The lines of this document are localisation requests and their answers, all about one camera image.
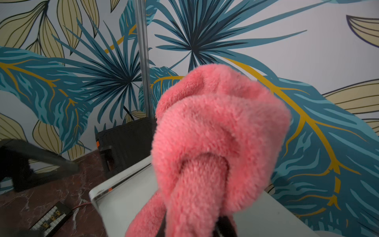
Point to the black plastic tool case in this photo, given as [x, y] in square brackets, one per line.
[125, 145]

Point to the black card with yellow pattern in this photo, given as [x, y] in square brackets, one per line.
[53, 220]

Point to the pink cloth with black trim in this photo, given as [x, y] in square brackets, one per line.
[218, 111]

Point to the white two-tier bookshelf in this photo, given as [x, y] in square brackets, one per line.
[132, 204]

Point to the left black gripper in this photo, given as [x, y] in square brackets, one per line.
[15, 156]

